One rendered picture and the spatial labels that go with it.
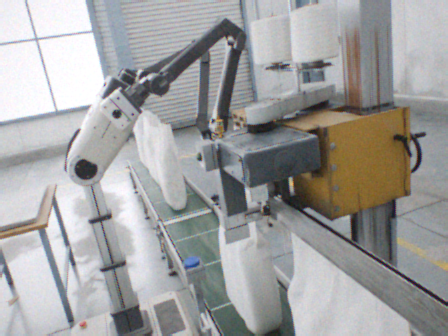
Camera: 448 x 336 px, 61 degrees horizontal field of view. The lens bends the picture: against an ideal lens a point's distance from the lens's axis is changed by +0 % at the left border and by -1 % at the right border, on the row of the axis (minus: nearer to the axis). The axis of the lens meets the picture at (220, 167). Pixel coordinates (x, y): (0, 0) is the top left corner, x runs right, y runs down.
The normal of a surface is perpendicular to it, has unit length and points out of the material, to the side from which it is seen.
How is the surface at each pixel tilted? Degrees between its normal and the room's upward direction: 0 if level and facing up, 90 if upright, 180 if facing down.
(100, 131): 90
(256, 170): 90
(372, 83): 90
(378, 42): 90
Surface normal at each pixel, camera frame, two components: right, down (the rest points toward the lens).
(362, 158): 0.33, 0.23
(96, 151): 0.01, 0.68
